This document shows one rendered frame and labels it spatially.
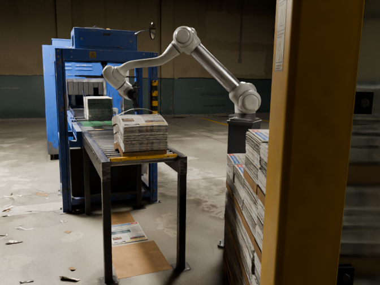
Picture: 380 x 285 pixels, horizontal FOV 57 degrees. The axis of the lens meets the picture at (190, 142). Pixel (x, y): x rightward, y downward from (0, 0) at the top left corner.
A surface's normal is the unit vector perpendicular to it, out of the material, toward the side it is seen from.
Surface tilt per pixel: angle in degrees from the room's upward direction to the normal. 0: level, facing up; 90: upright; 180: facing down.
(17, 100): 90
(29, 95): 90
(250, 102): 94
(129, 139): 105
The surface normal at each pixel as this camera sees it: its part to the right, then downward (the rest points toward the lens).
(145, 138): 0.35, 0.43
